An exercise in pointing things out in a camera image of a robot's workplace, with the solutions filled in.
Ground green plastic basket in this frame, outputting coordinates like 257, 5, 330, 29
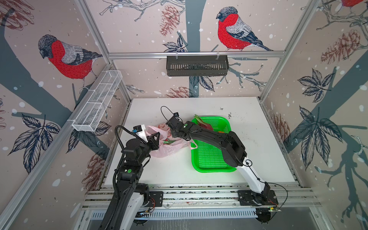
191, 117, 236, 173

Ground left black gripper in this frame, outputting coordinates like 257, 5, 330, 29
136, 131, 160, 165

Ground black hanging wall basket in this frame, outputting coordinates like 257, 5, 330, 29
166, 55, 229, 77

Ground red green fruit pile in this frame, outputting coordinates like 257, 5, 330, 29
163, 138, 176, 145

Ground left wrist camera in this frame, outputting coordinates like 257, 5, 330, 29
132, 125, 148, 143

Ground aluminium rail base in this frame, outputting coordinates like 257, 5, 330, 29
81, 183, 320, 220

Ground left black corrugated cable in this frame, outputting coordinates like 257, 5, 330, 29
97, 125, 141, 230

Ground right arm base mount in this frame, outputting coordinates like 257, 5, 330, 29
237, 189, 279, 207

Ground red green dragon fruit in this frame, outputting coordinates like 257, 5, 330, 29
194, 115, 214, 131

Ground white wire mesh shelf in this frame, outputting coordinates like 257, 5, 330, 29
72, 70, 122, 132

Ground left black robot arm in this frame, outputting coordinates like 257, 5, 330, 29
98, 130, 160, 230

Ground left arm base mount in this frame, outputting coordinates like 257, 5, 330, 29
141, 191, 163, 208

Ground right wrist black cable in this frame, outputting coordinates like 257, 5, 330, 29
160, 105, 174, 121

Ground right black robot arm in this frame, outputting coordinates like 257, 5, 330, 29
166, 116, 278, 206

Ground pink plastic bag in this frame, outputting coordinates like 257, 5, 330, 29
145, 124, 198, 158

